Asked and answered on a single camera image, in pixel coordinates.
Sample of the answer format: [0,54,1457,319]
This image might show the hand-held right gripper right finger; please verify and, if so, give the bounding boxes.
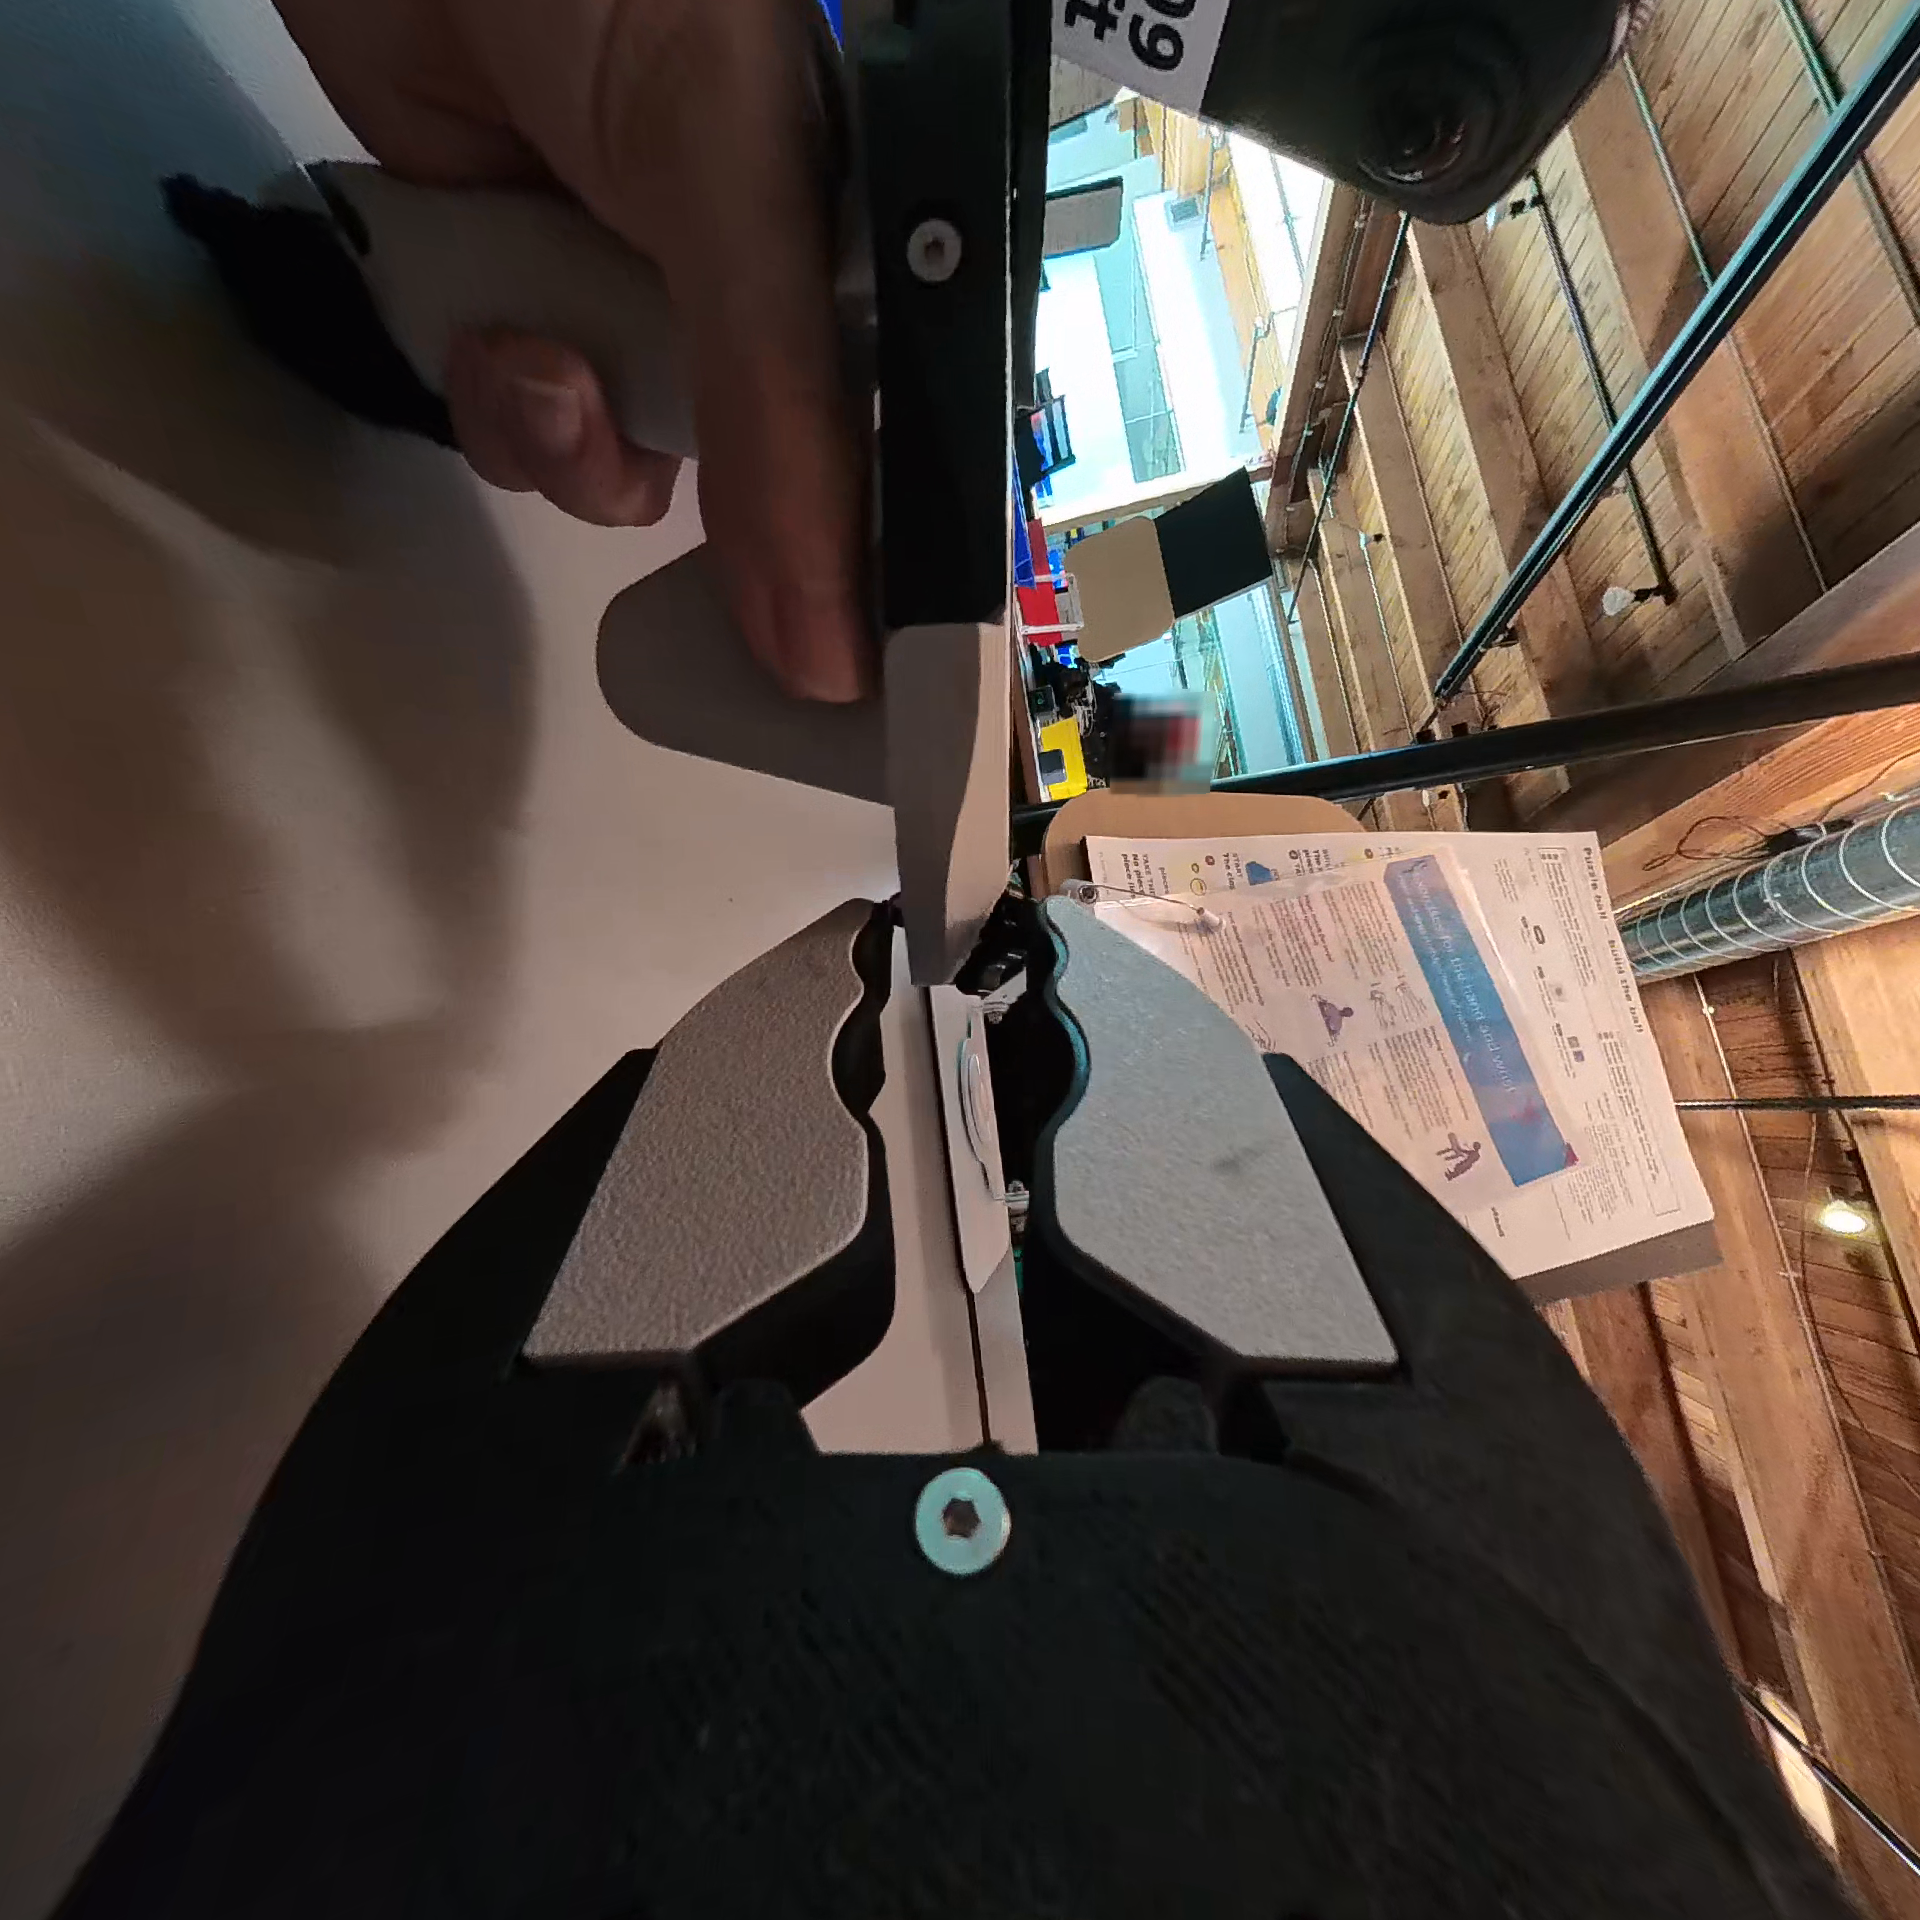
[1025,900,1399,1379]

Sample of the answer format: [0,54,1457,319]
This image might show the person's left hand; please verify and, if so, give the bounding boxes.
[269,0,888,709]

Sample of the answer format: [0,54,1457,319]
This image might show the grey desk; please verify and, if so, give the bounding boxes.
[0,0,1040,1920]

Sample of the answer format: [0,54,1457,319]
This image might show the printed instruction sheet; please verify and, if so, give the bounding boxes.
[1197,852,1580,1190]

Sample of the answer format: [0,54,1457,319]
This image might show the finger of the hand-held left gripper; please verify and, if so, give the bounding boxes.
[885,612,1025,986]
[593,552,899,810]

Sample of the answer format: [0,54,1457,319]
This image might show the metal ventilation duct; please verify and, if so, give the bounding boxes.
[1613,785,1920,986]

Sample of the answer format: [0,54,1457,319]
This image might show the white printed form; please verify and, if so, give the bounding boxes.
[1084,832,1722,1280]

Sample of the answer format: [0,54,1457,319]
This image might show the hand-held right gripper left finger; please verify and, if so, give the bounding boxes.
[525,900,896,1376]

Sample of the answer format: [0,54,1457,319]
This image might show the wooden document stand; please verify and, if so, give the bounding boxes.
[924,785,1730,1302]

